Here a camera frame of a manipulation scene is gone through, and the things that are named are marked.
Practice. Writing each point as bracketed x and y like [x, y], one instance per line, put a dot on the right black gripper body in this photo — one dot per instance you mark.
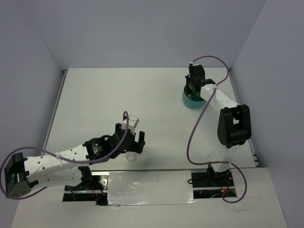
[190, 81]

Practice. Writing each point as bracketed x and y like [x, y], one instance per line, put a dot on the silver taped panel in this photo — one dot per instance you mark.
[138, 188]

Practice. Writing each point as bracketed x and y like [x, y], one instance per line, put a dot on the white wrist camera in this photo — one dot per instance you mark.
[133, 122]
[193, 64]

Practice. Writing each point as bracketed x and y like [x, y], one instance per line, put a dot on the teal round divided organizer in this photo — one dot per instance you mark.
[193, 102]

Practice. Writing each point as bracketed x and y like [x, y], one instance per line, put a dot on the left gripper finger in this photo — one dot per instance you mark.
[118, 128]
[139, 145]

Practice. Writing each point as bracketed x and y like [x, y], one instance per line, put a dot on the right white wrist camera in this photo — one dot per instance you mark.
[193, 64]

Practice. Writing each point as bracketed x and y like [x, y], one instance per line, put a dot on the clear tape roll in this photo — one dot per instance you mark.
[131, 156]

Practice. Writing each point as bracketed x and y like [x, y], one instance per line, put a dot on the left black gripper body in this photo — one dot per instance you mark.
[128, 148]

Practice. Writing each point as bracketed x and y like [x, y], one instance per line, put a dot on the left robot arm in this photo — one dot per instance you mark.
[24, 174]

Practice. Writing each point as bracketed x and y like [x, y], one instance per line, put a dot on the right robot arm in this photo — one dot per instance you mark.
[234, 121]

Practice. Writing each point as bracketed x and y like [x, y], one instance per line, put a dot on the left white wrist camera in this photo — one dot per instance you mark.
[133, 122]

